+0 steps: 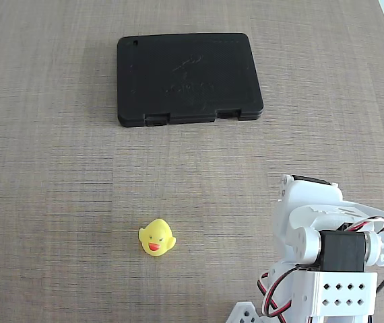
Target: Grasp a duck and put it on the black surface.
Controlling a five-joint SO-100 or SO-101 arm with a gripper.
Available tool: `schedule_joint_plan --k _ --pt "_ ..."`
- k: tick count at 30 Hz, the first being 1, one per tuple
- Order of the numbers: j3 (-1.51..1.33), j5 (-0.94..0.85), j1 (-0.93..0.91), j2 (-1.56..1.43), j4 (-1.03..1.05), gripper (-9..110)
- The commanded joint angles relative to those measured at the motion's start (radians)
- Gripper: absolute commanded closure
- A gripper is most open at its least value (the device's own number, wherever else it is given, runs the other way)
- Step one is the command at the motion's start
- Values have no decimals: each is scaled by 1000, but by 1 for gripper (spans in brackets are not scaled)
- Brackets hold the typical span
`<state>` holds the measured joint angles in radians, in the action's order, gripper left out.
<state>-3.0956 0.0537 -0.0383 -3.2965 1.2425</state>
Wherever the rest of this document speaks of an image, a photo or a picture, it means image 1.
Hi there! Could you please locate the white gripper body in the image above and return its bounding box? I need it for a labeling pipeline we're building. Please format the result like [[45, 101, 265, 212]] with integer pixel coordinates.
[[278, 173, 344, 223]]

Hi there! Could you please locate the yellow rubber duck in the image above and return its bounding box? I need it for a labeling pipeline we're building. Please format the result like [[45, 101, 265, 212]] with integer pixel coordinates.
[[138, 218, 177, 258]]

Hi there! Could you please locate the black plastic case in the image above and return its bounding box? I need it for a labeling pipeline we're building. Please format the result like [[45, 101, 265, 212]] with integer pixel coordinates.
[[117, 32, 265, 128]]

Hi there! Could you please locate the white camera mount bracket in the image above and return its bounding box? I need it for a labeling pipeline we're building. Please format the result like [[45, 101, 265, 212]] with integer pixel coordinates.
[[308, 201, 384, 234]]

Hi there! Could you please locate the red black white servo cable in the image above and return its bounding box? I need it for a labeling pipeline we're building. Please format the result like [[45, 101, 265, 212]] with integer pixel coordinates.
[[257, 267, 302, 319], [342, 216, 384, 234]]

